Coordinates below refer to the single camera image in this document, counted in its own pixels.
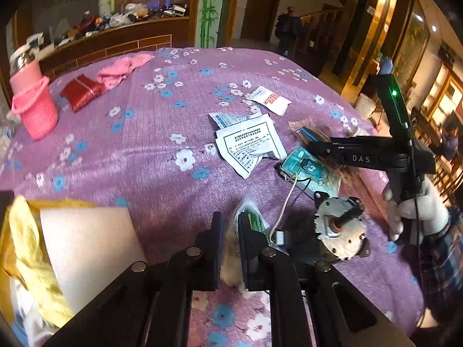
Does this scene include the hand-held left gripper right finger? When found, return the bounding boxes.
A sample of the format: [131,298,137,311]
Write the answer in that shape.
[237,213,416,347]

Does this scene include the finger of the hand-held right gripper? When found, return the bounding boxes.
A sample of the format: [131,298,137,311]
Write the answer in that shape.
[307,135,393,169]

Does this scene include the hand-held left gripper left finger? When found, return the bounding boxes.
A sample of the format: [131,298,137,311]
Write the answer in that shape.
[43,211,223,347]

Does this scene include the clear green-striped packet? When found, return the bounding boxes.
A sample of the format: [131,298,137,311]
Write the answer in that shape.
[220,220,247,292]

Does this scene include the person's right forearm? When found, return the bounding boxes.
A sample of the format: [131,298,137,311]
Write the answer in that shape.
[412,210,463,328]

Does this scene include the person's right hand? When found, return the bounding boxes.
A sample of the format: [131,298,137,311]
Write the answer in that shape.
[383,179,450,242]

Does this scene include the clear green packet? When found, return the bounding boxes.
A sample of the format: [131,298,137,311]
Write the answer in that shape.
[233,196,269,236]

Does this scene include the teal cartoon packet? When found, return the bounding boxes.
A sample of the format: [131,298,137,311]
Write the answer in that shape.
[278,146,341,199]

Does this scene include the brown packet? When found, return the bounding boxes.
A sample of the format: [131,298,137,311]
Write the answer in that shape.
[288,119,359,146]

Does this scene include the white bucket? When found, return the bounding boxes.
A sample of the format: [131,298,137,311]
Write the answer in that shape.
[355,94,379,121]

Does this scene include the round metal motor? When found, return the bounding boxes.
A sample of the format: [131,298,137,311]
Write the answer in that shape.
[313,193,370,263]

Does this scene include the white red-print packet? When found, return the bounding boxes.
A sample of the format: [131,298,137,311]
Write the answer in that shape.
[242,86,292,117]

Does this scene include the white black-print packet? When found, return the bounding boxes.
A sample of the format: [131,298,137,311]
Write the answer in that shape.
[214,114,289,180]

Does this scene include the purple floral tablecloth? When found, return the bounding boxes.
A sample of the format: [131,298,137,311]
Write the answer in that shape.
[0,47,425,347]

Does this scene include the wooden stair railing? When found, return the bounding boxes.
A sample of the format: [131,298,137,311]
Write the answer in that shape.
[298,5,344,64]

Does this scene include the wooden door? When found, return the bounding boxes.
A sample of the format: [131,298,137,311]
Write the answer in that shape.
[240,0,285,43]

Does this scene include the pink cloth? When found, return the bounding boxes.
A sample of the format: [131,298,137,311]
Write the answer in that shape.
[96,53,155,89]

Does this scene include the yellow cloth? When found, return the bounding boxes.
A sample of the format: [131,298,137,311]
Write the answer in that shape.
[3,195,74,328]

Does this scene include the bamboo print panel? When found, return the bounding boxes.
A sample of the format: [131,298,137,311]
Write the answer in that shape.
[195,0,227,48]

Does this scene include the red pouch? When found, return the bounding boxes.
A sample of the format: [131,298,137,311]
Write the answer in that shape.
[60,74,108,113]

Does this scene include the wooden counter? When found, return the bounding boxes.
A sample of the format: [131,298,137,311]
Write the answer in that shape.
[14,16,191,80]

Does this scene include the bottle in pink knitted sleeve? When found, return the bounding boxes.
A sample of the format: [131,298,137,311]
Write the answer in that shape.
[9,43,59,141]

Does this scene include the white cable with connector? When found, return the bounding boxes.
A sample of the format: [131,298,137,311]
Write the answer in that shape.
[269,171,300,246]

